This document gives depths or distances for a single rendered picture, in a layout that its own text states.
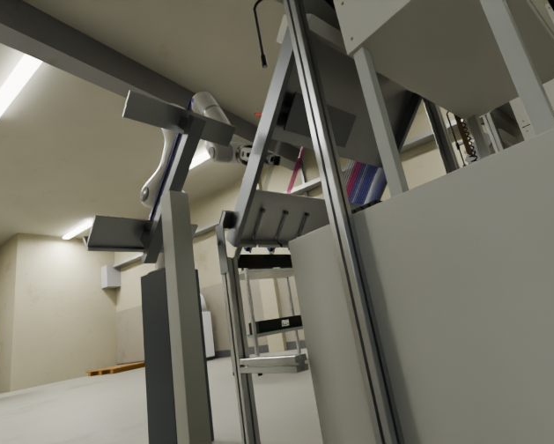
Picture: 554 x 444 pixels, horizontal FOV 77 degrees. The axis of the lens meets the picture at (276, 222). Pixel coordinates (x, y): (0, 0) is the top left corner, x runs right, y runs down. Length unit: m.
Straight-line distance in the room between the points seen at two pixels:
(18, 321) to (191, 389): 7.95
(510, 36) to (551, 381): 0.55
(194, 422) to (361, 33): 1.01
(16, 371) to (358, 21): 8.46
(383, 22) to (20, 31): 3.01
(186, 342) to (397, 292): 0.53
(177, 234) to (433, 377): 0.70
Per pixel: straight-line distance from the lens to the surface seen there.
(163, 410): 1.60
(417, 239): 0.75
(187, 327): 0.97
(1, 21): 3.54
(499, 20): 0.80
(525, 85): 0.74
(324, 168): 0.87
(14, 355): 8.77
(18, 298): 8.88
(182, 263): 0.99
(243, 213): 1.18
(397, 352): 0.80
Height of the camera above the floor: 0.40
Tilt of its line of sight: 16 degrees up
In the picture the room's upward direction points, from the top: 9 degrees counter-clockwise
